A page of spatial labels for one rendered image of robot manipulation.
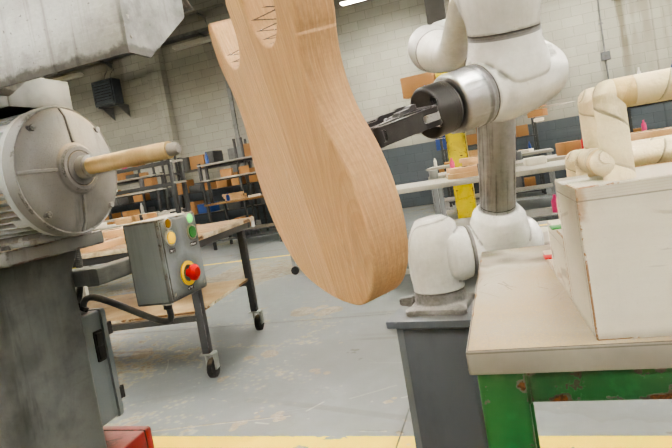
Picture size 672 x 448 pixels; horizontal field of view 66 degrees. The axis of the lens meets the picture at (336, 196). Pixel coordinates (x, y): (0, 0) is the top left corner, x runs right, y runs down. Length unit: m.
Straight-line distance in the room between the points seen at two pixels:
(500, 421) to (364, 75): 11.73
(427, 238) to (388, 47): 10.83
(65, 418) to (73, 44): 0.77
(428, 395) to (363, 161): 1.19
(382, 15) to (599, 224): 11.87
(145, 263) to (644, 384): 1.01
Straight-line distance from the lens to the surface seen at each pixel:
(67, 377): 1.30
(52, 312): 1.27
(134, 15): 0.89
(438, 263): 1.53
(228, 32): 0.79
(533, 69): 0.80
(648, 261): 0.65
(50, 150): 1.09
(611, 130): 0.64
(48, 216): 1.07
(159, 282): 1.29
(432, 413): 1.65
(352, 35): 12.49
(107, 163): 1.06
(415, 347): 1.58
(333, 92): 0.53
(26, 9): 0.99
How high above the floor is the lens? 1.17
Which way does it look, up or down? 3 degrees down
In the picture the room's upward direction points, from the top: 10 degrees counter-clockwise
